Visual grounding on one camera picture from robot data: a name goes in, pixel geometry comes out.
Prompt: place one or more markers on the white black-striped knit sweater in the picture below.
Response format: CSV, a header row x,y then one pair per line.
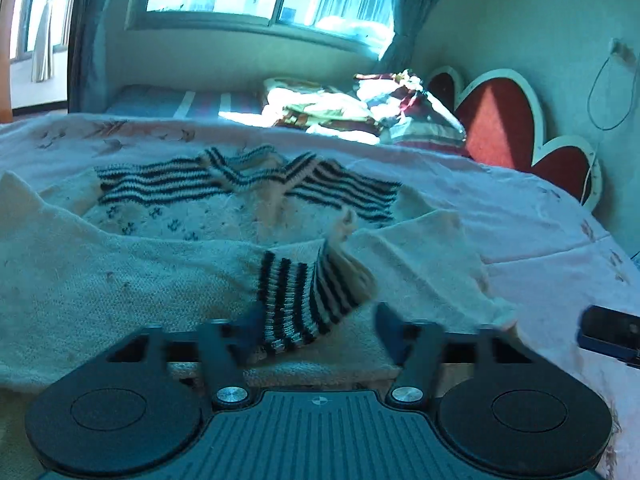
x,y
150,270

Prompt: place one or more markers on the pink floral bed sheet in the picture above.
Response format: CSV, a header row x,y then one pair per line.
x,y
500,210

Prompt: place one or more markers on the white sheer curtain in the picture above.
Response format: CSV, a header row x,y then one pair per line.
x,y
47,25

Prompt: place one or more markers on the red white striped pillow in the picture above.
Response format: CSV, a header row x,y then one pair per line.
x,y
430,127

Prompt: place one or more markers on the red heart-shaped headboard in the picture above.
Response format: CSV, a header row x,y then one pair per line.
x,y
500,120

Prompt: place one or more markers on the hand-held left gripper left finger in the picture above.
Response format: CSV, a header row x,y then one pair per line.
x,y
249,330

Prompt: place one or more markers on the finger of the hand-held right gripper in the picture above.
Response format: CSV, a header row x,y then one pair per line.
x,y
607,330

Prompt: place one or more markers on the dark red floral pillow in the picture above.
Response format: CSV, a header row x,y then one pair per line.
x,y
385,87

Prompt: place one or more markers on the balcony window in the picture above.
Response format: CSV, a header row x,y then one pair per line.
x,y
22,5

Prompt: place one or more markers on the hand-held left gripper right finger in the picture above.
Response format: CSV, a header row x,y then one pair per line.
x,y
389,332

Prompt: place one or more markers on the folded floral blanket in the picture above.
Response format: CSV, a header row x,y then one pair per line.
x,y
310,105

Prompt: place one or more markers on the brown wooden door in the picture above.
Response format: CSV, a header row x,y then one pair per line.
x,y
4,60

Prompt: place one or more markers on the teal curtain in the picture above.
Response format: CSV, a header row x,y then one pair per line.
x,y
92,35
417,10

